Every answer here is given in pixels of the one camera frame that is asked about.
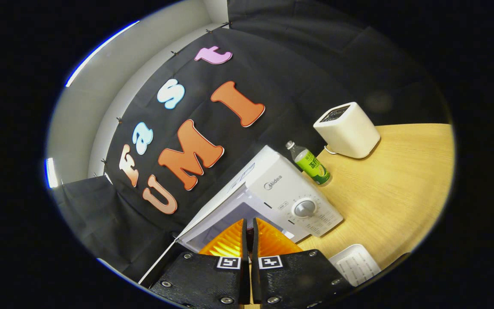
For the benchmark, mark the white plastic tray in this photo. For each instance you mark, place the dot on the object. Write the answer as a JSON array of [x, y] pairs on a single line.
[[354, 264]]

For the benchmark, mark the long ceiling light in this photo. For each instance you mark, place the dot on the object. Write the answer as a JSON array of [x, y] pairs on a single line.
[[51, 171]]

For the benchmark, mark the white microwave oven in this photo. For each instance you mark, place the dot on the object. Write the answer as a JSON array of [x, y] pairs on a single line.
[[281, 189]]

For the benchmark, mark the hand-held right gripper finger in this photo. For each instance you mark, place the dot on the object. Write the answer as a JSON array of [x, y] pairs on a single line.
[[245, 244], [255, 244]]

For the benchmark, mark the white toaster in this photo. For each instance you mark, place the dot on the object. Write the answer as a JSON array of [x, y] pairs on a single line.
[[350, 133]]

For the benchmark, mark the green label drink bottle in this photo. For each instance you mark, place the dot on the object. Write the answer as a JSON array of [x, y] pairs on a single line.
[[313, 165]]

